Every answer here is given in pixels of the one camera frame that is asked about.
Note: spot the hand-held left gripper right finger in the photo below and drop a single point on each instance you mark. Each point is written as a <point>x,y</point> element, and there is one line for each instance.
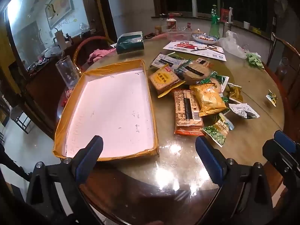
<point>208,159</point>

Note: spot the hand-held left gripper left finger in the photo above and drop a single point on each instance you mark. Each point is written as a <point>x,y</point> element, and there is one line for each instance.
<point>90,157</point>

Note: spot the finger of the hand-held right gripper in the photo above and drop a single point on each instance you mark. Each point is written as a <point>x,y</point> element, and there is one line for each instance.
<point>283,141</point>

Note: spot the green pea packet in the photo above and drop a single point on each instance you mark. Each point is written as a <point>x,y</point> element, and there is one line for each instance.
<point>216,130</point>

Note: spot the orange long cracker pack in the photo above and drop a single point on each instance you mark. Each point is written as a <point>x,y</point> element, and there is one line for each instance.
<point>202,62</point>
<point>186,114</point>

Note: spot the white snack packet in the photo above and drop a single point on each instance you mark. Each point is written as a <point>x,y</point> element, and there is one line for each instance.
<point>241,110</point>

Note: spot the gold-edged white tray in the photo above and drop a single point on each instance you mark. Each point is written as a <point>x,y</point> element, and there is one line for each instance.
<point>112,107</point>

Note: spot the gold snack packet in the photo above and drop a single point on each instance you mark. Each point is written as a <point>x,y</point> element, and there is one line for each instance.
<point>209,98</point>

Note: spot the green-label round cracker pack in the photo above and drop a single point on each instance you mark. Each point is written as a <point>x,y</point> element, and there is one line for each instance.
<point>219,80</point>

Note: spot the clear round rice cracker pack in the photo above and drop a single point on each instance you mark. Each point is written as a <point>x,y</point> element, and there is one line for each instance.
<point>195,72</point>

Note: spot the yellow cracker pack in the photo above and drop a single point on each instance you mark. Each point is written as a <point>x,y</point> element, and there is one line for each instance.
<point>161,79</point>

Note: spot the white blue cracker pack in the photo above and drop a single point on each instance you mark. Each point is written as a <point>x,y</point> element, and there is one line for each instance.
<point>164,61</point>

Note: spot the small green yellow packet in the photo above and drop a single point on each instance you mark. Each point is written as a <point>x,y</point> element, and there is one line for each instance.
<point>271,97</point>

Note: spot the gold glitter turntable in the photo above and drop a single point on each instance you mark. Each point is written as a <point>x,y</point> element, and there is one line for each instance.
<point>234,78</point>

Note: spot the dark wooden sideboard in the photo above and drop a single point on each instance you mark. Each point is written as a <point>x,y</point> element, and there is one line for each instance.
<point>46,86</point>

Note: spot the green vegetable scraps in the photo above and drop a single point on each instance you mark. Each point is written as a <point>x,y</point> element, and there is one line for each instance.
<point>255,61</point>

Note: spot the clear plastic cup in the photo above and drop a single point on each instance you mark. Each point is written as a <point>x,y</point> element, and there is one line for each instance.
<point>66,72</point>

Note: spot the wooden armchair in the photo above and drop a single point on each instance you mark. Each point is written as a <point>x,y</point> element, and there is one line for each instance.
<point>284,51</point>

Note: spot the pink cloth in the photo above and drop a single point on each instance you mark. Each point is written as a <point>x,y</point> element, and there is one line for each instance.
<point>99,54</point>

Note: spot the black pen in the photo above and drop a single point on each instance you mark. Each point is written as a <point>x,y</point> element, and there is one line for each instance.
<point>198,49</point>

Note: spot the round-back wooden chair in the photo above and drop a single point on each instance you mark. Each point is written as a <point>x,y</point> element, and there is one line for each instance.
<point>80,46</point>

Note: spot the white plastic bag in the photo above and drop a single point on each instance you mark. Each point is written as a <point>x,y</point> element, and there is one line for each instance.
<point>232,43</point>

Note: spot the printed paper leaflet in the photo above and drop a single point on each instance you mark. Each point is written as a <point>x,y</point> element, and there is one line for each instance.
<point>187,46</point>

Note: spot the dark green tissue box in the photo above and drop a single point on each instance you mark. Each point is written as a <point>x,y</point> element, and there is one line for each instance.
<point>130,44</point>

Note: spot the blue white patterned bowl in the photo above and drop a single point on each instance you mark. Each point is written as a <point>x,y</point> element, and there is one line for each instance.
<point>205,38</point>

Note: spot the white cup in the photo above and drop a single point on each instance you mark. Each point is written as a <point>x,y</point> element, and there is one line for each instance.
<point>246,25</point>

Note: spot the steel thermos flask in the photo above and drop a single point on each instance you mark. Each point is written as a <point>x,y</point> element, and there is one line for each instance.
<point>226,29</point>

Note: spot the clear plastic food container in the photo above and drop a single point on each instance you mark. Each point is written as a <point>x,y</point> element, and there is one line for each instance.
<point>179,35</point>

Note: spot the small red-cap glass bottle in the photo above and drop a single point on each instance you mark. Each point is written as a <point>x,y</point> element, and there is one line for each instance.
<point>188,27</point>

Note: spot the green plastic bottle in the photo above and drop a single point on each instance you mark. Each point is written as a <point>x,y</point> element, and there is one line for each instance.
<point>214,25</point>

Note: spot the white spray bottle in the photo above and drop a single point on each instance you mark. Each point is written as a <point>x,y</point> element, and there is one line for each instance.
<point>230,14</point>

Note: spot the small yellow jar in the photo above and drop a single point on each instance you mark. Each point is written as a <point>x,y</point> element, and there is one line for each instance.
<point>158,30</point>

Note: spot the red box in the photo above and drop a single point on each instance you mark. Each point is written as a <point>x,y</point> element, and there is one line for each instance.
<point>224,16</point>

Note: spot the white paper roll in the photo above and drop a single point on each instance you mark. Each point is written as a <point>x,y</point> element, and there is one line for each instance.
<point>194,7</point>

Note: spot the framed wall painting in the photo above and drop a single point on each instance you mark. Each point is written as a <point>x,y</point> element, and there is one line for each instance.
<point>58,5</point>

